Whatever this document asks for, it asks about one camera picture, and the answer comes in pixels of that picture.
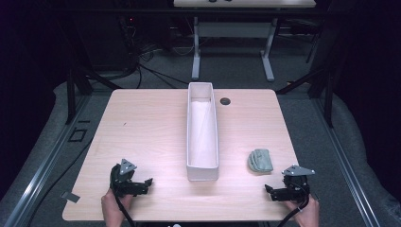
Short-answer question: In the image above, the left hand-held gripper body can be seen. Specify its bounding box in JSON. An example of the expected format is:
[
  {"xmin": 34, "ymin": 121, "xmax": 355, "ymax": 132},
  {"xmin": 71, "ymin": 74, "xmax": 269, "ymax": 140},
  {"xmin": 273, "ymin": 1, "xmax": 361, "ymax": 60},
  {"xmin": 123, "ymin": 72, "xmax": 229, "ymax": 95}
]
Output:
[{"xmin": 109, "ymin": 158, "xmax": 149, "ymax": 199}]

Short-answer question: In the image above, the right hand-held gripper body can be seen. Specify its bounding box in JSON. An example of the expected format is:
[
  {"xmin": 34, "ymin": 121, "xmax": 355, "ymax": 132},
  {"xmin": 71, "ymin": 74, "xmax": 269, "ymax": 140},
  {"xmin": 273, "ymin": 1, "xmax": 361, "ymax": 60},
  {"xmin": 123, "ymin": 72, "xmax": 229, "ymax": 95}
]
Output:
[{"xmin": 270, "ymin": 165, "xmax": 316, "ymax": 203}]

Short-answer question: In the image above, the green cloth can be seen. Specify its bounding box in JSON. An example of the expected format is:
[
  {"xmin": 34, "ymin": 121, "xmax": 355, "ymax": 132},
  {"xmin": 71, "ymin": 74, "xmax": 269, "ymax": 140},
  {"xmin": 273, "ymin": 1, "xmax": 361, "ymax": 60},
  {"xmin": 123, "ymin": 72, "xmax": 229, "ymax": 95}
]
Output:
[{"xmin": 247, "ymin": 148, "xmax": 274, "ymax": 173}]

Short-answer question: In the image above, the long white box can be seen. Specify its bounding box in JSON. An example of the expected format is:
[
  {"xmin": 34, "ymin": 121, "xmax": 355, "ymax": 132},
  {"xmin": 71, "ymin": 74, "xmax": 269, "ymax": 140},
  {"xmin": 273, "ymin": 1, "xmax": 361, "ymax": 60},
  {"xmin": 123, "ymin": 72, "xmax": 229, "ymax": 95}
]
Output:
[{"xmin": 185, "ymin": 81, "xmax": 220, "ymax": 183}]

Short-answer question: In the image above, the person's right hand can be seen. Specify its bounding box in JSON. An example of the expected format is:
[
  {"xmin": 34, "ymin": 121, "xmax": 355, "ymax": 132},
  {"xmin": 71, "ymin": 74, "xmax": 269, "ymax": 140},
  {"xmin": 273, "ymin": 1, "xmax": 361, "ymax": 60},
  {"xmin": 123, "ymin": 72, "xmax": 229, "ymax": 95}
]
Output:
[{"xmin": 285, "ymin": 194, "xmax": 321, "ymax": 227}]

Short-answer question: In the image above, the person's left hand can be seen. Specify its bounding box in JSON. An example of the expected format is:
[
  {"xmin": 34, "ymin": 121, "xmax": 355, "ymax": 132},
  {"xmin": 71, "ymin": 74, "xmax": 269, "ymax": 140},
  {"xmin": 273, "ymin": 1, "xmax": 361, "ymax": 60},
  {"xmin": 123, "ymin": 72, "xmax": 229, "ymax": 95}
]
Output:
[{"xmin": 100, "ymin": 188, "xmax": 134, "ymax": 227}]

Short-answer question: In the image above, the grey tape piece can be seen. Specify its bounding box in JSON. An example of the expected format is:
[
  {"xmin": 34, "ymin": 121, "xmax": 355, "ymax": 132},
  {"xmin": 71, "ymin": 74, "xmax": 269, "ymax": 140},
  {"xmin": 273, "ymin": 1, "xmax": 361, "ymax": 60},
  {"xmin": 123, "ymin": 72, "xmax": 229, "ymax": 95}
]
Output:
[{"xmin": 60, "ymin": 190, "xmax": 81, "ymax": 203}]

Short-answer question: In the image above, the black metal stand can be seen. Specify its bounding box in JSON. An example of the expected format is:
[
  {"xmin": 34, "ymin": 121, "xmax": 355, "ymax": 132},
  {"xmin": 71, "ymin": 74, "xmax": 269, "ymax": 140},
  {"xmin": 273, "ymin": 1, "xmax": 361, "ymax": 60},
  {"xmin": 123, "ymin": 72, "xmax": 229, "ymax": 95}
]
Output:
[
  {"xmin": 56, "ymin": 12, "xmax": 122, "ymax": 126},
  {"xmin": 275, "ymin": 0, "xmax": 340, "ymax": 129}
]

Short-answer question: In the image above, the white-legged table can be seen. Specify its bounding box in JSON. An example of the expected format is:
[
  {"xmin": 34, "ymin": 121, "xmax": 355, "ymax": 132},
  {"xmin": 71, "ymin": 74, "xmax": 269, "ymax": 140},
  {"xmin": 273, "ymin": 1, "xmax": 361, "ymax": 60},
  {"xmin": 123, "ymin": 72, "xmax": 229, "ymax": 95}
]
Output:
[{"xmin": 173, "ymin": 0, "xmax": 317, "ymax": 83}]

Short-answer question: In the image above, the black cable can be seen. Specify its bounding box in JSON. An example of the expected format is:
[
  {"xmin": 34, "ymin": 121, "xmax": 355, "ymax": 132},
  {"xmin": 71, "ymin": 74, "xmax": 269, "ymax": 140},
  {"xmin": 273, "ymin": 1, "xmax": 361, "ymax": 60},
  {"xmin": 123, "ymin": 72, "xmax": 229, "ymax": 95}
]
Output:
[
  {"xmin": 277, "ymin": 183, "xmax": 310, "ymax": 227},
  {"xmin": 114, "ymin": 192, "xmax": 136, "ymax": 227}
]

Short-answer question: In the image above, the aluminium rail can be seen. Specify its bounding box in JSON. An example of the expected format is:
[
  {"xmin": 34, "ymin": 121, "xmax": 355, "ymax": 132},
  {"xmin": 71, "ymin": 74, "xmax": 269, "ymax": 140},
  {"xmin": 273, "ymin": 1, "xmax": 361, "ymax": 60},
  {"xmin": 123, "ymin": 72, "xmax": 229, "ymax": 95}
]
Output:
[
  {"xmin": 311, "ymin": 97, "xmax": 382, "ymax": 227},
  {"xmin": 0, "ymin": 94, "xmax": 91, "ymax": 227}
]

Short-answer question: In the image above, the bundle of black cables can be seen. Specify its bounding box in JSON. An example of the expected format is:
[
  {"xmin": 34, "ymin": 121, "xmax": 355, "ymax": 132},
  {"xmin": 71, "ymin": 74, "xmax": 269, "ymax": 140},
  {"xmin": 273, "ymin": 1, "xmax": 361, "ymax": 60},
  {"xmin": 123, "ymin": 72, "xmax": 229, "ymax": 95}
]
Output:
[{"xmin": 117, "ymin": 15, "xmax": 190, "ymax": 89}]

